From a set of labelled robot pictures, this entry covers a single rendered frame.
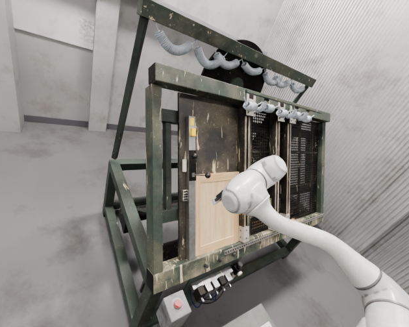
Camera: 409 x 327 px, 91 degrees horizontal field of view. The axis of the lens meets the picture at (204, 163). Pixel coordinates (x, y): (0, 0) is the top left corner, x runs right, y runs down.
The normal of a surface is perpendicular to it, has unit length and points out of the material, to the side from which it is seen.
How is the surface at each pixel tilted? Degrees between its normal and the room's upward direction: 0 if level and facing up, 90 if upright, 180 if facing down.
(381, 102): 90
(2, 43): 90
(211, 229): 56
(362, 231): 90
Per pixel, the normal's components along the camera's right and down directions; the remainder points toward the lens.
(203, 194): 0.59, 0.04
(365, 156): -0.82, 0.00
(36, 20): 0.46, 0.59
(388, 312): -0.35, -0.94
